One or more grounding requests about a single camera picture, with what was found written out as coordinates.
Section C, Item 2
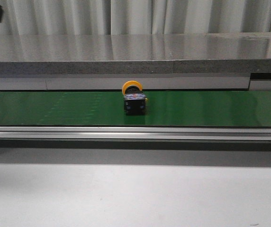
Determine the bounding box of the grey speckled stone counter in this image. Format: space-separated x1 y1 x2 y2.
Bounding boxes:
0 32 271 92

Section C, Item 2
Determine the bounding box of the green conveyor belt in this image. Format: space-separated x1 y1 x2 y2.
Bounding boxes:
0 91 271 127

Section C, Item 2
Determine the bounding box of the aluminium conveyor frame rail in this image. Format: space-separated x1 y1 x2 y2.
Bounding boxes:
0 126 271 141

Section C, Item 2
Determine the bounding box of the white pleated curtain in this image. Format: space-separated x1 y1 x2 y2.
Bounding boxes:
0 0 271 35

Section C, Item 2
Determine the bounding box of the yellow push button switch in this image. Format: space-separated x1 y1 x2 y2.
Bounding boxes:
122 80 147 115

